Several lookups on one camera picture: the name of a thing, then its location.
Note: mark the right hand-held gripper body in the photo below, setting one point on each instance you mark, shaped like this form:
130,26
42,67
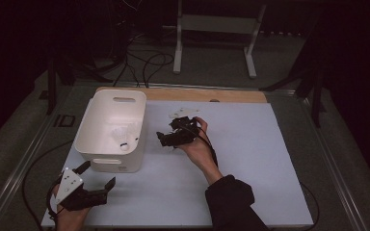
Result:
184,134

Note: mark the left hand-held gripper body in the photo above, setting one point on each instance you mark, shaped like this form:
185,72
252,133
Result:
69,186

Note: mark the white shuttlecock with blue band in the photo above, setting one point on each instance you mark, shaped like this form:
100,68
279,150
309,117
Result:
121,136

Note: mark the white plastic storage basket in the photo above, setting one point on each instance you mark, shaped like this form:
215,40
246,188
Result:
106,122

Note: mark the person's right hand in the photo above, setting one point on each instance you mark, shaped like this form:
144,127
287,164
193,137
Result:
200,152

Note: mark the person's left hand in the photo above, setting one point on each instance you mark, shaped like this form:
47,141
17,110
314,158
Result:
69,221

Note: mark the black tripod stand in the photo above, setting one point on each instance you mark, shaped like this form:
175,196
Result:
316,96
51,86

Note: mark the white metal stand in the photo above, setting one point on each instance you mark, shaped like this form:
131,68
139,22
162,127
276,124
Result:
218,24

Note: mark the metal floor frame rail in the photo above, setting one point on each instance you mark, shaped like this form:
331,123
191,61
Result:
189,86

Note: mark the black square floor bracket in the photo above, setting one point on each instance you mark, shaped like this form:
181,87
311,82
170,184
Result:
65,120

